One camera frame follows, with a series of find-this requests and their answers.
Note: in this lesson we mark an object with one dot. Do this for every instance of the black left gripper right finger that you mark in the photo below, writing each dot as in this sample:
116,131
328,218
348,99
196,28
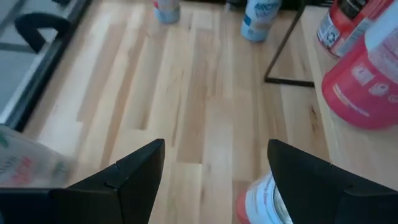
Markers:
326,199

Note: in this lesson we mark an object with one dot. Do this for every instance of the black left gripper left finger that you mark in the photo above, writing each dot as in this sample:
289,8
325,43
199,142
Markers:
118,193

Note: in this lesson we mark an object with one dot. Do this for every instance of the pink and white soda can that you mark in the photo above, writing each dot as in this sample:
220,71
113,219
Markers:
258,202
351,102

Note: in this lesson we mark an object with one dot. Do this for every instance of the red cola can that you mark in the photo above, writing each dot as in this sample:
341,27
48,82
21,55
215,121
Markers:
337,14

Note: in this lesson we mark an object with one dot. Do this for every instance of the white slim can green palm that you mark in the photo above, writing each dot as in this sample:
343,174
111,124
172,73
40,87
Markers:
166,12
25,161

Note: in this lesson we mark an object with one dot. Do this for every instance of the white slim can blue palm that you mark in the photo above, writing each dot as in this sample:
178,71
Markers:
258,21

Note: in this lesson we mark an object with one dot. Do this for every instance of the black metal table frame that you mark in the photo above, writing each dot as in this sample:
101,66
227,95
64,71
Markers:
37,84

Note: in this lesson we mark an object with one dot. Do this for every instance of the black frame clamp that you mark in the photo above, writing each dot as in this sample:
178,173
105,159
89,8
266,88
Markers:
34,23

